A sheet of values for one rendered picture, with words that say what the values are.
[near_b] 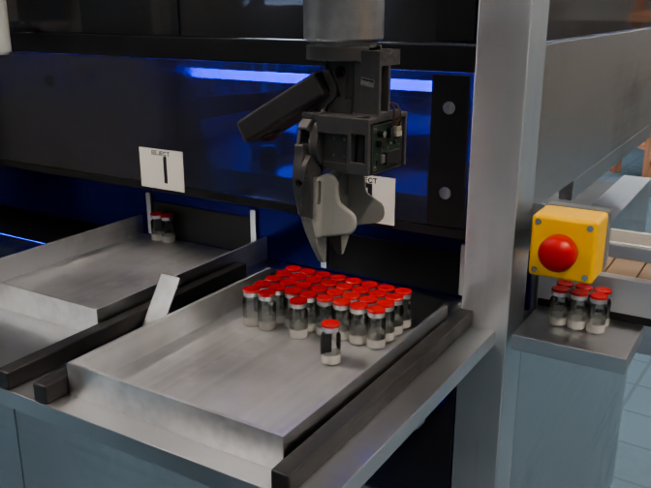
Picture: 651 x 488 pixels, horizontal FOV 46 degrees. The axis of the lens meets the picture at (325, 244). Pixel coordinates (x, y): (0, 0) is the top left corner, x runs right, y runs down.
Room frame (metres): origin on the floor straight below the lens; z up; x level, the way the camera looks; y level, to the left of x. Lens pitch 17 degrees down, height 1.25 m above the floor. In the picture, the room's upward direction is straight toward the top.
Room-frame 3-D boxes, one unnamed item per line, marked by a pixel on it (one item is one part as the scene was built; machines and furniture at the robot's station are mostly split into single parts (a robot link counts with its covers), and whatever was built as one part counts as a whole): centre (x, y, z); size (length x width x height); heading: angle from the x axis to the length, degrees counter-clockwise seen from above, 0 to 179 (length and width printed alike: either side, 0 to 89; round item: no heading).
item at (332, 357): (0.76, -0.01, 0.90); 0.02 x 0.02 x 0.04
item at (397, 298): (0.88, -0.01, 0.91); 0.18 x 0.02 x 0.05; 58
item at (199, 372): (0.77, 0.06, 0.90); 0.34 x 0.26 x 0.04; 148
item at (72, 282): (1.04, 0.29, 0.90); 0.34 x 0.26 x 0.04; 149
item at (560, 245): (0.80, -0.25, 1.00); 0.04 x 0.04 x 0.04; 59
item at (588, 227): (0.84, -0.28, 1.00); 0.08 x 0.07 x 0.07; 149
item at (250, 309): (0.86, 0.09, 0.91); 0.02 x 0.02 x 0.05
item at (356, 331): (0.84, 0.01, 0.91); 0.18 x 0.02 x 0.05; 58
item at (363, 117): (0.74, -0.02, 1.16); 0.09 x 0.08 x 0.12; 55
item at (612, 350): (0.87, -0.31, 0.87); 0.14 x 0.13 x 0.02; 149
